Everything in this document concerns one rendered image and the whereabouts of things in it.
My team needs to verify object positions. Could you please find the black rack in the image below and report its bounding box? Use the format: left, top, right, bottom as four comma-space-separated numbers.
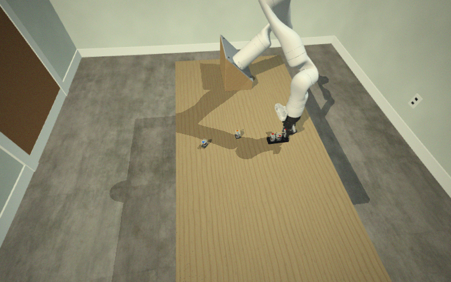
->
267, 135, 289, 144

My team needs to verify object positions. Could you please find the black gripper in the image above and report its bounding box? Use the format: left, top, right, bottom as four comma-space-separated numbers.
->
282, 116, 301, 137

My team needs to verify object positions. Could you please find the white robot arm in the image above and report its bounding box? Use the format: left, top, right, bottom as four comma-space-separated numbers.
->
233, 0, 319, 121

